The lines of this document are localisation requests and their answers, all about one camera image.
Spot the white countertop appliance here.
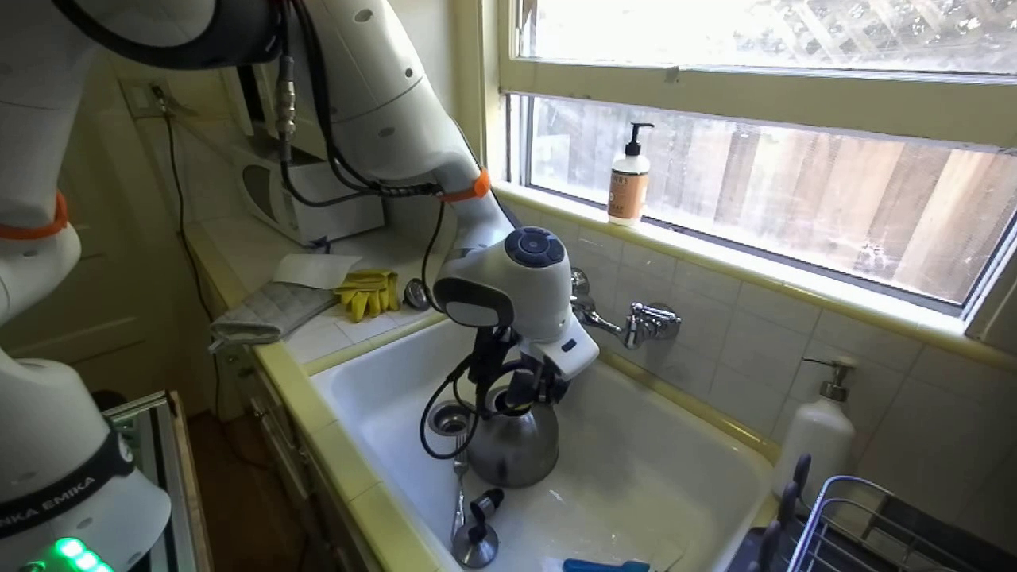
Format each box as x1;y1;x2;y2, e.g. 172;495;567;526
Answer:
238;140;386;247

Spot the yellow rubber glove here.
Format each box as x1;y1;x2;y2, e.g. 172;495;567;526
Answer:
335;266;407;328

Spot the metal goblet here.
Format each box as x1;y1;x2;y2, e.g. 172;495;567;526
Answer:
448;486;510;572

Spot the dark dish brush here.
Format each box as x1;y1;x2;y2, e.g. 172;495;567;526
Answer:
775;455;818;535

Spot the chrome wall faucet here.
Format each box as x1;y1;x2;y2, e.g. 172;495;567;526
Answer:
570;266;685;353

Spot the cream base cabinet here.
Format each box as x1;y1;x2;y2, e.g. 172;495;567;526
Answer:
216;347;363;572

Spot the thin black wall cord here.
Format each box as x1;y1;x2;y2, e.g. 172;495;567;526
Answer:
147;89;218;322

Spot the metal sink drain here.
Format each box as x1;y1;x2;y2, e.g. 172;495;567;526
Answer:
425;397;472;440

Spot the white pump dispenser bottle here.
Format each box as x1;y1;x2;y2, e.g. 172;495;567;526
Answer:
775;356;857;513

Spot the blue plastic object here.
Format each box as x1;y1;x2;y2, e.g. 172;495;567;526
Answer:
560;557;654;572

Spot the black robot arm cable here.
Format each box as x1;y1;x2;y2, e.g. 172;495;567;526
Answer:
268;0;552;465

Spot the white panelled door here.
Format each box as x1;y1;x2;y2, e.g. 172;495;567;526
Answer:
42;60;216;407

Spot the cream window frame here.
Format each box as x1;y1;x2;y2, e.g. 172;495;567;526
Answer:
455;0;1017;343

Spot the white porcelain sink basin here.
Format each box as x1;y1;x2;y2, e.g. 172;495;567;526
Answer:
307;299;783;572

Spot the small metal sink strainer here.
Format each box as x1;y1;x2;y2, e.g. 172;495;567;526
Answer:
401;277;435;316

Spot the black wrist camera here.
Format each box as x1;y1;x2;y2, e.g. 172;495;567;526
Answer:
468;325;525;397

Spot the metal utensil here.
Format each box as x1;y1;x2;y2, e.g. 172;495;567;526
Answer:
452;465;475;535

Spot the grey folded towel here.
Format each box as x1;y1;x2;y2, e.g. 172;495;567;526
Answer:
205;277;339;356

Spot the wire dish rack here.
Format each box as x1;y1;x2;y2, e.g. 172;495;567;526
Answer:
783;475;1017;572

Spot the stainless steel teapot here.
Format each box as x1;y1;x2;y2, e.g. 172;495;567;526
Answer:
462;397;562;492

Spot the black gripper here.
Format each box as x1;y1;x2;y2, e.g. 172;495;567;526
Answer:
505;350;572;423

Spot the brown pump soap bottle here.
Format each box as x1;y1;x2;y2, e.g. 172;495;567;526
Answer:
604;121;658;228

